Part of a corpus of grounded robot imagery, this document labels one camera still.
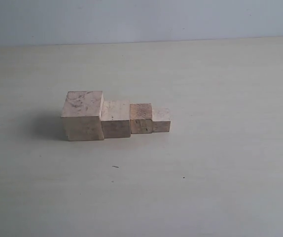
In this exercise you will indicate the third largest wooden cube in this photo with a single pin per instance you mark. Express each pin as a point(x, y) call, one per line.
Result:
point(141, 118)

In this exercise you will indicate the smallest wooden cube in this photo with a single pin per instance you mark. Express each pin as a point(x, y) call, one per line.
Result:
point(160, 120)

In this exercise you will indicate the second largest wooden cube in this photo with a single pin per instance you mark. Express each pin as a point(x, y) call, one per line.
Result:
point(116, 119)

